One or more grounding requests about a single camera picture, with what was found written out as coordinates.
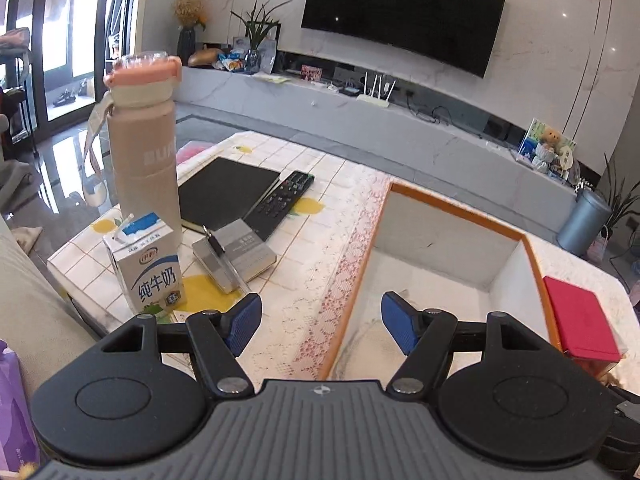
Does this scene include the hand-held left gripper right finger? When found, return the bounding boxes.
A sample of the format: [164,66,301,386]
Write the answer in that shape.
[381,290,549,397]

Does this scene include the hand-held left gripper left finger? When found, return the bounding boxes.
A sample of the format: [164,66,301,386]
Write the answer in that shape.
[100,292,263,401]

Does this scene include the orange-rimmed white storage box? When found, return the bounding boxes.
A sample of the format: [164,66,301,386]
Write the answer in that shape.
[319,182,562,382]

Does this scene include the grey box with clip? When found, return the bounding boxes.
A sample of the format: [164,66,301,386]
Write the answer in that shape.
[192,218,278,295]

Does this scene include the lemon print checked tablecloth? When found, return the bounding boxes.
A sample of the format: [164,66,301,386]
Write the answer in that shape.
[47,130,392,361]

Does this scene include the white blue milk carton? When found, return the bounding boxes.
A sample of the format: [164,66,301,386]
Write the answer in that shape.
[103,212,189,314]

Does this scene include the red flat box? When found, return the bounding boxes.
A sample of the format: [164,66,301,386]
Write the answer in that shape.
[543,275,623,364]

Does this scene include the black remote control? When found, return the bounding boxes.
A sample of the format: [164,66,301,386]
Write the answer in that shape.
[243,170,316,242]

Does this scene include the black notebook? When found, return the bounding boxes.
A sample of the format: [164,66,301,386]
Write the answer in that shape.
[177,156,281,234]

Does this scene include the pink woven basket bag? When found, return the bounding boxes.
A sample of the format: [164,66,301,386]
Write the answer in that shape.
[589,225,610,261]

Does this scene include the pink water bottle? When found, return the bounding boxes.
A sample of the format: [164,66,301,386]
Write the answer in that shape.
[103,51,184,241]

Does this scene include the grey marble TV cabinet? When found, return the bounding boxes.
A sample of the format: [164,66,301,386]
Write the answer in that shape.
[174,52,592,242]

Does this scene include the blue-grey trash can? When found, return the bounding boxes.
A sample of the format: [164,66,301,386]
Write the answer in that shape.
[556,188,614,257]

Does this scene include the beige sofa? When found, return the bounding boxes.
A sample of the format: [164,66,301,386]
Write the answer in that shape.
[0,214,102,397]

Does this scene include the white wifi router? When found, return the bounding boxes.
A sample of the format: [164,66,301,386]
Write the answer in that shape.
[355,72,397,109]

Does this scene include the teddy bear gift bundle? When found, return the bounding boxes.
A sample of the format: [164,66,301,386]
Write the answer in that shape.
[516,118,579,181]

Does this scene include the long-leaf potted plant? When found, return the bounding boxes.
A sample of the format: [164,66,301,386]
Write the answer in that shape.
[596,152,640,242]

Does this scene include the purple packet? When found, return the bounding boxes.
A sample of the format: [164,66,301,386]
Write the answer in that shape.
[0,339,41,472]

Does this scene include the colourful snack bags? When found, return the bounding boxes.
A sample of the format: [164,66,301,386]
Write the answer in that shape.
[214,49,247,73]

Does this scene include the brown bread-shaped ornament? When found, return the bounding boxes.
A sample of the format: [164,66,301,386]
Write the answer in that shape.
[187,47,224,68]

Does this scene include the dark vase with dried flowers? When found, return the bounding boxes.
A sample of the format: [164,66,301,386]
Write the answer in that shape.
[172,0,209,66]

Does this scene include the green plant in glass vase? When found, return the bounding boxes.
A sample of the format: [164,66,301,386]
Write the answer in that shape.
[229,0,294,75]

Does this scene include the black curved television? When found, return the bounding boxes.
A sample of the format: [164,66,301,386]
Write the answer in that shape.
[300,0,510,79]

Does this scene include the glass balcony door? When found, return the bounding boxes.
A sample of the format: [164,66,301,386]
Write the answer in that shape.
[0,0,147,137]

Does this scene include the black cable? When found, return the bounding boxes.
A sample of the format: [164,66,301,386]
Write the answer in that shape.
[404,91,455,124]

